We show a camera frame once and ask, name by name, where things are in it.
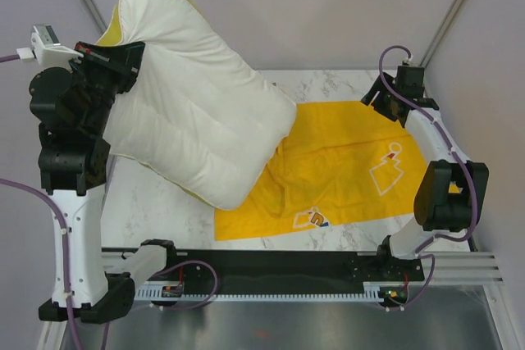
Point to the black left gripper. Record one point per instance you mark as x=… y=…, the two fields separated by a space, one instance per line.
x=124 y=60

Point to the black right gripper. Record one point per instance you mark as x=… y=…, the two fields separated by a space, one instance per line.
x=378 y=85

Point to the yellow pillowcase with logo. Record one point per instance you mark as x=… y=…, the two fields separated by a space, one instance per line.
x=342 y=163

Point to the white pillow yellow piping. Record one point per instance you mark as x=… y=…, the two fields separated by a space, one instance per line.
x=198 y=114

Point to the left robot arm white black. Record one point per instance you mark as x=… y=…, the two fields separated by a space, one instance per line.
x=73 y=173

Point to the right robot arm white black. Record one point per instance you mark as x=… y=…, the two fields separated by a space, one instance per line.
x=449 y=200

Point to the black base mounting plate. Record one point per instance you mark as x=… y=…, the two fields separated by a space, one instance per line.
x=198 y=277

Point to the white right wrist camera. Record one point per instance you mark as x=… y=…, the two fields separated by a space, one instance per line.
x=409 y=61

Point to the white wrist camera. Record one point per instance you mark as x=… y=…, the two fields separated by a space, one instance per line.
x=46 y=49
x=409 y=61

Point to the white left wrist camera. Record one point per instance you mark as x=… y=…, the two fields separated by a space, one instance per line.
x=46 y=49

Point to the right aluminium corner post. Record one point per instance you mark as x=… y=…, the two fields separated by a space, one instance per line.
x=444 y=27

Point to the aluminium front frame rail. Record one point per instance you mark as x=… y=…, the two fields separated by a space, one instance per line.
x=447 y=268

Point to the white slotted cable duct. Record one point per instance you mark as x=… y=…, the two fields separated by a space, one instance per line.
x=163 y=292

